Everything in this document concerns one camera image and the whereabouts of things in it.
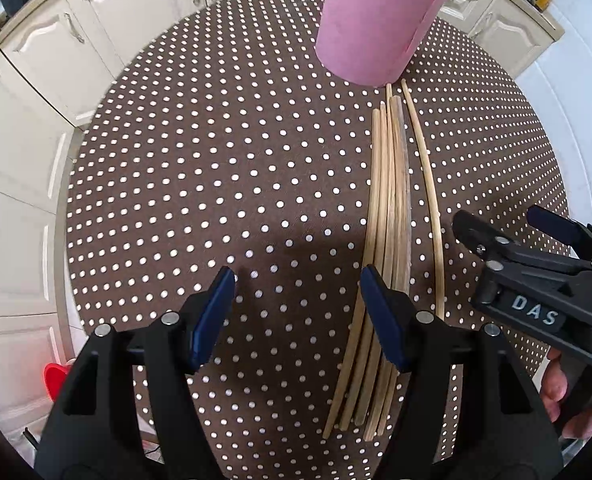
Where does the pink cylindrical cup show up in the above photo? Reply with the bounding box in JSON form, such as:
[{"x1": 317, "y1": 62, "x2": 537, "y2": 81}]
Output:
[{"x1": 315, "y1": 0, "x2": 454, "y2": 87}]

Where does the red plastic object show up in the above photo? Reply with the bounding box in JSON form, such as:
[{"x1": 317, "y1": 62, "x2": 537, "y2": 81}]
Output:
[{"x1": 43, "y1": 362, "x2": 72, "y2": 403}]

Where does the person's right hand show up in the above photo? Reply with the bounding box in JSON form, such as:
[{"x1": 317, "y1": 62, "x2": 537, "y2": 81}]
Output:
[{"x1": 540, "y1": 349, "x2": 592, "y2": 441}]

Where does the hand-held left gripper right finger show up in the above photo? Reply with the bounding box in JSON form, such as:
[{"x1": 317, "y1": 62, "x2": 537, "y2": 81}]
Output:
[{"x1": 360, "y1": 265, "x2": 564, "y2": 480}]

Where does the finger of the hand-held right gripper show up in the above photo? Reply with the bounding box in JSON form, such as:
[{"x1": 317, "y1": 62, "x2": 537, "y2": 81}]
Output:
[
  {"x1": 451, "y1": 209, "x2": 592, "y2": 277},
  {"x1": 527, "y1": 204, "x2": 592, "y2": 267}
]

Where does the bunch of wooden chopsticks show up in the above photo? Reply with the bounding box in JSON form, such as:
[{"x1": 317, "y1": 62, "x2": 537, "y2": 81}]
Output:
[{"x1": 322, "y1": 79, "x2": 446, "y2": 443}]

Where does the cream kitchen base cabinet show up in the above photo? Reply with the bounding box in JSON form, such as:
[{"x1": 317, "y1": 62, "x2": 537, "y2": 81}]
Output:
[{"x1": 0, "y1": 0, "x2": 564, "y2": 441}]

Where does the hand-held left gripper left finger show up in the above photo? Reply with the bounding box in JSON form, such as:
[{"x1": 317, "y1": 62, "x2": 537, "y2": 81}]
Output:
[{"x1": 35, "y1": 266, "x2": 237, "y2": 480}]

